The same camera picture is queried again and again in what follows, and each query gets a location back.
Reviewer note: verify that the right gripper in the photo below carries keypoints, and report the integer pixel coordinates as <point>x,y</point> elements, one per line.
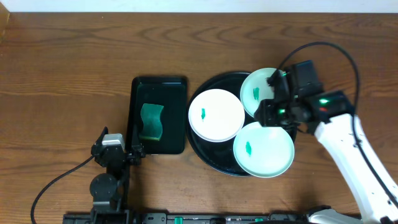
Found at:
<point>271,119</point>

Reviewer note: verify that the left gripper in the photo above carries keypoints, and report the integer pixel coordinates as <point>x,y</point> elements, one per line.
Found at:
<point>123,157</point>

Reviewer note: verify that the green sponge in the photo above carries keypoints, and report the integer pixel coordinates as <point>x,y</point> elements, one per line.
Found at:
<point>151,119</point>

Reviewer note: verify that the mint green plate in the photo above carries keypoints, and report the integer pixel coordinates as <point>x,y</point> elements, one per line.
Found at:
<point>255,88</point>
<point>263,152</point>

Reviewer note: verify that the white plate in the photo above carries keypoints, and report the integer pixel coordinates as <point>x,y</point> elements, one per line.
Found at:
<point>216,115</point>

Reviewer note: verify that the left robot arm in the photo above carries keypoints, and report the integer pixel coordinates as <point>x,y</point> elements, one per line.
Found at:
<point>110,189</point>

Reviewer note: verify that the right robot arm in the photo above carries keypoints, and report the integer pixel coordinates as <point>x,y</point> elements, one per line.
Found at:
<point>331,118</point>

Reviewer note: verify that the black rectangular tray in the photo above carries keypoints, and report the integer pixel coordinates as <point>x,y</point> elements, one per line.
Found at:
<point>170,92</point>

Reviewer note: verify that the round black tray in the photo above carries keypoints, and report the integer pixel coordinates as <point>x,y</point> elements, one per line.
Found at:
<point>220,155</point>

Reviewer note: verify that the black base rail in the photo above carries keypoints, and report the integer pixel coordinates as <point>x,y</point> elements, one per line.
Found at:
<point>162,218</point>

